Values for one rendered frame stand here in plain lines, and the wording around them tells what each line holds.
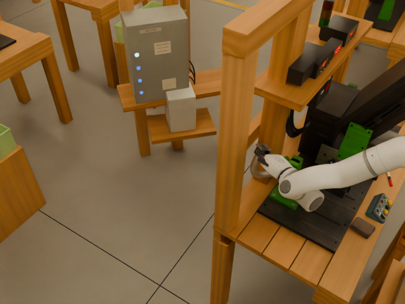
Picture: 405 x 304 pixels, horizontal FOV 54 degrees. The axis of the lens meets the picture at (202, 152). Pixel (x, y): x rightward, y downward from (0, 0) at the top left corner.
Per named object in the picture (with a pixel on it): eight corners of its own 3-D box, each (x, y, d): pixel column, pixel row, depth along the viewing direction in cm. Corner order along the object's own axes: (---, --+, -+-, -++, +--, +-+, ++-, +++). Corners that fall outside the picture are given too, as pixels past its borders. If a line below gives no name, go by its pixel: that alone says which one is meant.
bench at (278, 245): (386, 205, 319) (430, 121, 258) (307, 371, 231) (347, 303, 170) (305, 168, 347) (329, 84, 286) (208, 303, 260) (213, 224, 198)
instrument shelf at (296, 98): (371, 28, 216) (373, 22, 214) (300, 113, 164) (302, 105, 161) (328, 15, 227) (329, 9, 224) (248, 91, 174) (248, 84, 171)
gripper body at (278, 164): (301, 169, 150) (282, 152, 157) (283, 169, 143) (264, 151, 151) (292, 184, 153) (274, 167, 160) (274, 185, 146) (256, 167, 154)
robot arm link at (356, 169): (362, 169, 117) (278, 202, 135) (383, 177, 128) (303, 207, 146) (352, 142, 121) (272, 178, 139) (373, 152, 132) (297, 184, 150)
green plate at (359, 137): (361, 160, 208) (377, 125, 197) (357, 166, 201) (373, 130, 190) (340, 151, 212) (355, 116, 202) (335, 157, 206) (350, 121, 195)
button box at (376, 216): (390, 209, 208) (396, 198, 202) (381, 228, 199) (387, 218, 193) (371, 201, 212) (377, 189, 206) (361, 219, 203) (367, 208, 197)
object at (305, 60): (315, 70, 175) (319, 57, 170) (301, 87, 166) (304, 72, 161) (301, 66, 178) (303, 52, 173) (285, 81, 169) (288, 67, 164)
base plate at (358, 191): (400, 129, 252) (401, 126, 250) (334, 254, 187) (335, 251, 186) (337, 105, 269) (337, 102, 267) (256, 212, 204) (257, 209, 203)
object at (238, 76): (341, 89, 282) (387, -60, 214) (228, 233, 194) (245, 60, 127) (329, 84, 286) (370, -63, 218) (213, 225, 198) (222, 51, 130)
